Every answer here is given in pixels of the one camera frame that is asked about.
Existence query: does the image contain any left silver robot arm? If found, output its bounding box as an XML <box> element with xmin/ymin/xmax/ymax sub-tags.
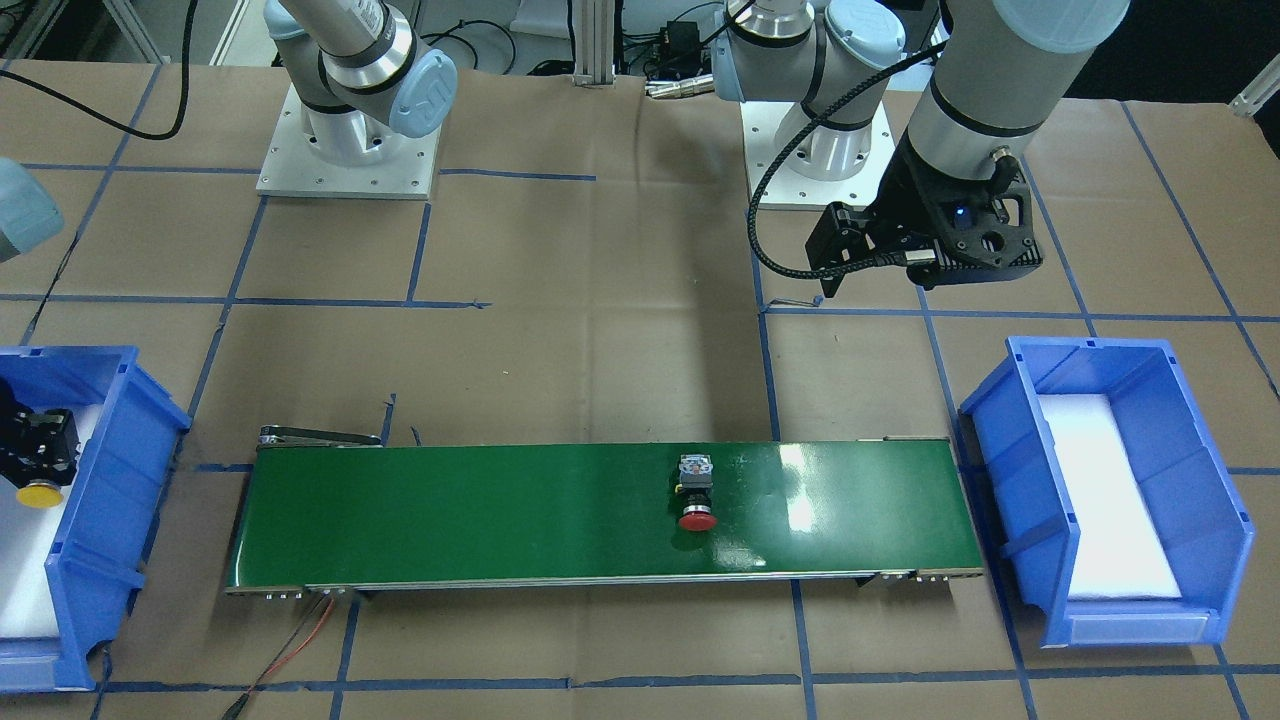
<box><xmin>710</xmin><ymin>1</ymin><xmax>1129</xmax><ymax>297</ymax></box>

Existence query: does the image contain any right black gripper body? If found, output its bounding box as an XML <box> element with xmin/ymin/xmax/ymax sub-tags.
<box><xmin>1</xmin><ymin>380</ymin><xmax>81</xmax><ymax>489</ymax></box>

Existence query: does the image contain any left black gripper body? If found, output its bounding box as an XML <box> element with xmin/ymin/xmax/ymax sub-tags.
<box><xmin>868</xmin><ymin>137</ymin><xmax>1043</xmax><ymax>290</ymax></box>

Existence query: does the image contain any yellow mushroom push button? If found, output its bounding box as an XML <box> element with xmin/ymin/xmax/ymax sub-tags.
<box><xmin>15</xmin><ymin>480</ymin><xmax>67</xmax><ymax>509</ymax></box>

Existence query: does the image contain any blue bin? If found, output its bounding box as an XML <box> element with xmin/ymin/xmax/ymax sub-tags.
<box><xmin>1</xmin><ymin>346</ymin><xmax>191</xmax><ymax>694</ymax></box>
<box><xmin>961</xmin><ymin>336</ymin><xmax>1254</xmax><ymax>648</ymax></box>

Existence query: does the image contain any aluminium frame post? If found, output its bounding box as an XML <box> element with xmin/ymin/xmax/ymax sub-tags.
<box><xmin>567</xmin><ymin>0</ymin><xmax>622</xmax><ymax>87</ymax></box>

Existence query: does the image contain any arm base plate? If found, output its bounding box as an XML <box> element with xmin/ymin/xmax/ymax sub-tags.
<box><xmin>256</xmin><ymin>87</ymin><xmax>442</xmax><ymax>201</ymax></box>
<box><xmin>741</xmin><ymin>102</ymin><xmax>895</xmax><ymax>210</ymax></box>

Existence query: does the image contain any red mushroom push button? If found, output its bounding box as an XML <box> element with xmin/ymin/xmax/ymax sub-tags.
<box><xmin>673</xmin><ymin>454</ymin><xmax>717</xmax><ymax>533</ymax></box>

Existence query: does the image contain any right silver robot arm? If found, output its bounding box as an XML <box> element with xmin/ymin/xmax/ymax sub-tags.
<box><xmin>3</xmin><ymin>1</ymin><xmax>460</xmax><ymax>503</ymax></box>

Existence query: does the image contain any white foam pad bin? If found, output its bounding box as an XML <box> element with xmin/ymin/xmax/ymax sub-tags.
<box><xmin>1039</xmin><ymin>395</ymin><xmax>1181</xmax><ymax>601</ymax></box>
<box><xmin>0</xmin><ymin>404</ymin><xmax>106</xmax><ymax>641</ymax></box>

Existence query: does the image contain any green conveyor belt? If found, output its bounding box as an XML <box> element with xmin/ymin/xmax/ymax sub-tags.
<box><xmin>225</xmin><ymin>438</ymin><xmax>984</xmax><ymax>594</ymax></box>

